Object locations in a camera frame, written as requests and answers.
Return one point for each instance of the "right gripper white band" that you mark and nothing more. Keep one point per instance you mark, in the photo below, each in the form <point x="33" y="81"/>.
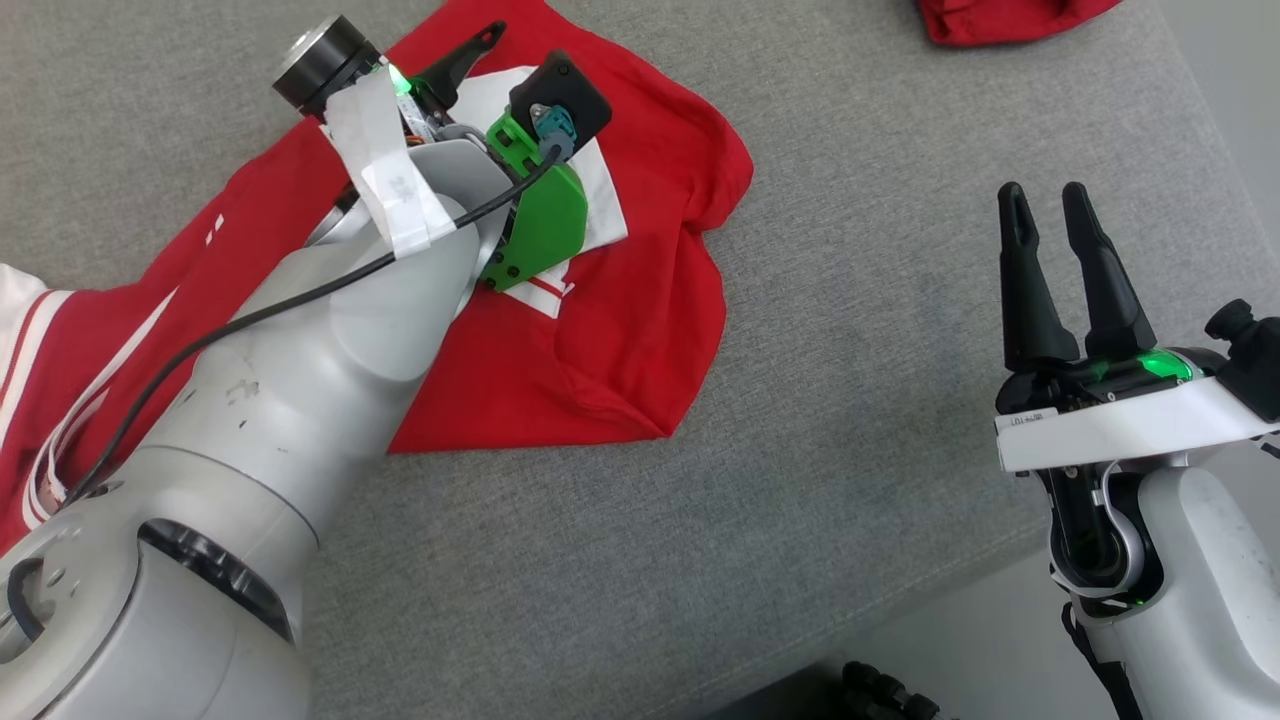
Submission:
<point x="1120" y="430"/>

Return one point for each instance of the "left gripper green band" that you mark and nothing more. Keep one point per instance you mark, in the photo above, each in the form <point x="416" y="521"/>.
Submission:
<point x="545" y="220"/>

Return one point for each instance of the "red garment with white band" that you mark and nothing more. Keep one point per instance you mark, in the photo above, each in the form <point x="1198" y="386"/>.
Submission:
<point x="1000" y="20"/>

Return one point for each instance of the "red shirt with white sleeves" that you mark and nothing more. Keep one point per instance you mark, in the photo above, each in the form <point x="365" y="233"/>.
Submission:
<point x="620" y="330"/>

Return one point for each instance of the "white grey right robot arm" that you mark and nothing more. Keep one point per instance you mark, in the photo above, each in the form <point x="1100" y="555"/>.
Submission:
<point x="1200" y="580"/>

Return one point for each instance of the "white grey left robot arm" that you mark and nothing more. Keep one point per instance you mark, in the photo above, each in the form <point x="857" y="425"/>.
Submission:
<point x="250" y="420"/>

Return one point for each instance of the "white tape strip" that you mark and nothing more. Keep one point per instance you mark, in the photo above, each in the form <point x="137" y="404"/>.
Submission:
<point x="395" y="180"/>

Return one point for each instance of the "grey fabric sofa seat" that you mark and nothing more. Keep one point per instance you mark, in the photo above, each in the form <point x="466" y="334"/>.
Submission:
<point x="850" y="400"/>

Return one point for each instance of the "black ribbed object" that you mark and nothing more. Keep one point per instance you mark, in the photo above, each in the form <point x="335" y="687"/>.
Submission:
<point x="885" y="695"/>

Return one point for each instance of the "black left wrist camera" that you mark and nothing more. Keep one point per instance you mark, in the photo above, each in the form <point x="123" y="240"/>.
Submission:
<point x="565" y="85"/>

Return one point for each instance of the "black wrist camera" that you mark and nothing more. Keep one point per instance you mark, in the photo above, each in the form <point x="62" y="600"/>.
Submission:
<point x="1255" y="360"/>
<point x="565" y="85"/>

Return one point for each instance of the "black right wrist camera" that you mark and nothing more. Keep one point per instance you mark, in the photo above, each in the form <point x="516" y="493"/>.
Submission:
<point x="1255" y="360"/>

